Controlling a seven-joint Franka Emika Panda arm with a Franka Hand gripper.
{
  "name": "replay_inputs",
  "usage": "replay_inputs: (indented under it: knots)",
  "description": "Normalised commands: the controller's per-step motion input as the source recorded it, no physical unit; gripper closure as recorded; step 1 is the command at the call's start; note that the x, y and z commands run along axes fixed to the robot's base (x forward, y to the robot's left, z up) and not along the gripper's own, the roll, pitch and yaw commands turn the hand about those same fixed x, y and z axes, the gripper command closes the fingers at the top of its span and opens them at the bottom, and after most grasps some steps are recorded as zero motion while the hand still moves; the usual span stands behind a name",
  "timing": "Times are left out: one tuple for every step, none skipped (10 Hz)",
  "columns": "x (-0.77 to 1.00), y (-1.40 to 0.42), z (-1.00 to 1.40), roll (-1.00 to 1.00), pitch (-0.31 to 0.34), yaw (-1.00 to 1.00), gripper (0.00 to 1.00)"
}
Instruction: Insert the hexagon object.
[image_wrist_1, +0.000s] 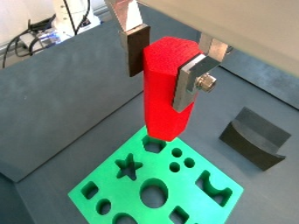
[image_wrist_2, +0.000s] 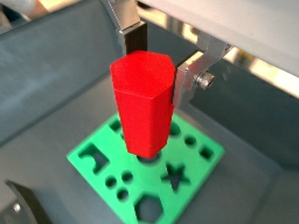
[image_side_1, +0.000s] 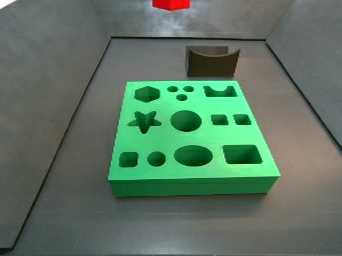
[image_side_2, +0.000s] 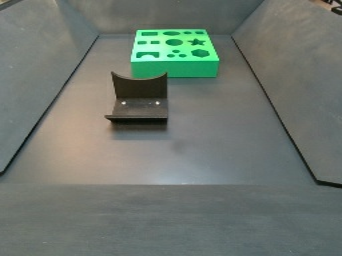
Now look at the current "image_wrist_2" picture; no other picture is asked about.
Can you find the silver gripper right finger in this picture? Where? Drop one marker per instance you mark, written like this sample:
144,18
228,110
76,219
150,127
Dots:
192,72

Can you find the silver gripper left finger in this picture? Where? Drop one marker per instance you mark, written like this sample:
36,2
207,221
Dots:
131,28

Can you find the red hexagonal prism block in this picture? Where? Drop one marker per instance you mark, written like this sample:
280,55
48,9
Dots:
143,83

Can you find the green shape sorter board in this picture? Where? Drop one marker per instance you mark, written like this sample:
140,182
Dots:
147,190

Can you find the dark grey round fixture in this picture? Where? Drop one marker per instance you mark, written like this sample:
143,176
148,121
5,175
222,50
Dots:
25,209

